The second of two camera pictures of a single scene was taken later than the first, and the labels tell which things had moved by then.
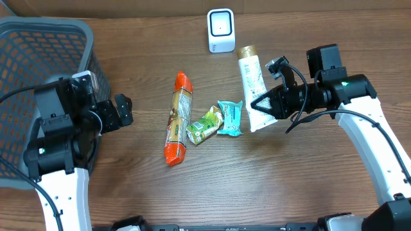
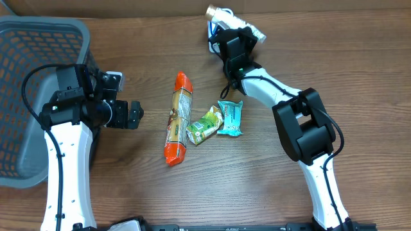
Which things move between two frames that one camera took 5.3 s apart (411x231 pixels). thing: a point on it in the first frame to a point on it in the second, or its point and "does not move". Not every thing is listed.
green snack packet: [205, 125] does not move
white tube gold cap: [253, 86] to [223, 15]
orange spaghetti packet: [179, 117] does not move
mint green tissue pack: [232, 116] does not move
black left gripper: [116, 112] to [121, 113]
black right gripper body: [284, 102] to [236, 38]
